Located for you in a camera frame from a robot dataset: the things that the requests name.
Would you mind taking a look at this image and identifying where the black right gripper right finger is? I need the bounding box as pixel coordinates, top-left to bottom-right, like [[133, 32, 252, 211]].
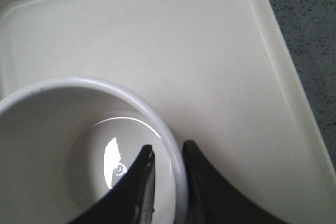
[[183, 140, 284, 223]]

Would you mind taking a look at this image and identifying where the white smiley mug black handle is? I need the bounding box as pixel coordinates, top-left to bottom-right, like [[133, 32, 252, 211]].
[[1, 77, 188, 223]]

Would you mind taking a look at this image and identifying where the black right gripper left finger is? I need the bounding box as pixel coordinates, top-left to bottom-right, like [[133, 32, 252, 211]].
[[71, 145, 155, 223]]

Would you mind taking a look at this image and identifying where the cream rectangular plastic tray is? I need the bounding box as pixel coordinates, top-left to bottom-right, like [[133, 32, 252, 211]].
[[1, 0, 335, 223]]

